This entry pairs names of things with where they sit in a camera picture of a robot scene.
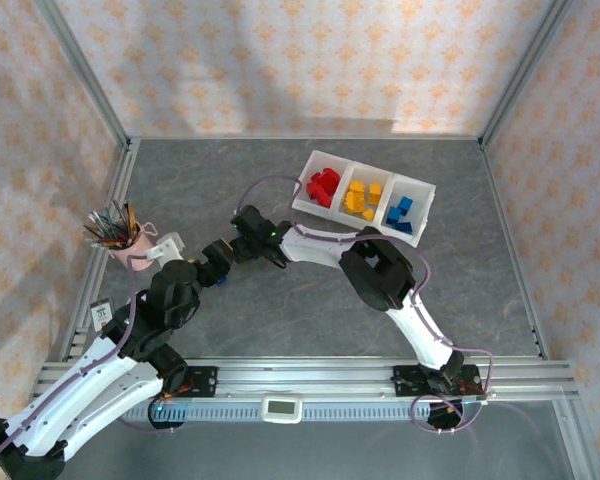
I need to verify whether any black pen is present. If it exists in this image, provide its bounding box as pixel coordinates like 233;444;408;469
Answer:
83;225;126;245

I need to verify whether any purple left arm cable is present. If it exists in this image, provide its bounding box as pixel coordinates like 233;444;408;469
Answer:
0;253;176;464

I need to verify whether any black round base socket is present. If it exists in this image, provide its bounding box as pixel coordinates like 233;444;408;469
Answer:
427;399;465;432
148;398;187;432

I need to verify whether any pink cup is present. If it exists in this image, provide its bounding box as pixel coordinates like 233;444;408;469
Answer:
107;221;159;272

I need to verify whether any aluminium frame post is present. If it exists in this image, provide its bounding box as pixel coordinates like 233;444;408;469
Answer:
33;0;134;151
478;0;579;151

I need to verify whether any white digital timer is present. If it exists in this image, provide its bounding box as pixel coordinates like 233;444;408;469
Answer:
259;394;304;425

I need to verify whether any grey slotted cable duct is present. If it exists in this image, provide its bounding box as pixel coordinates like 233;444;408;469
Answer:
122;401;434;425

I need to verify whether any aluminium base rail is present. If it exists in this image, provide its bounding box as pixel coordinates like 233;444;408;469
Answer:
32;355;579;402

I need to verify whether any silver grey pen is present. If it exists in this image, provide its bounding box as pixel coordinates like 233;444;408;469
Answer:
88;212;124;241

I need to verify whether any white printed label card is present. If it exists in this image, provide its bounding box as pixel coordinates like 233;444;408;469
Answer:
88;296;117;332

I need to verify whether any dark green pen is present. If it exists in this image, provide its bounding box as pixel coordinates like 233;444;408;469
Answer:
104;207;126;241

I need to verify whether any aluminium frame rail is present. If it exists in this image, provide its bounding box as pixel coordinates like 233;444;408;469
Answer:
57;139;142;362
478;140;551;362

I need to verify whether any aluminium frame leg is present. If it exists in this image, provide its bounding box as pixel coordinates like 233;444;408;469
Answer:
552;397;600;480

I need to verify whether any white three-compartment tray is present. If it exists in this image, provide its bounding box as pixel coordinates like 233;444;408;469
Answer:
289;148;437;247

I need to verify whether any blue grey pen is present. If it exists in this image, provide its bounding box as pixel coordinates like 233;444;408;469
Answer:
110;199;129;239

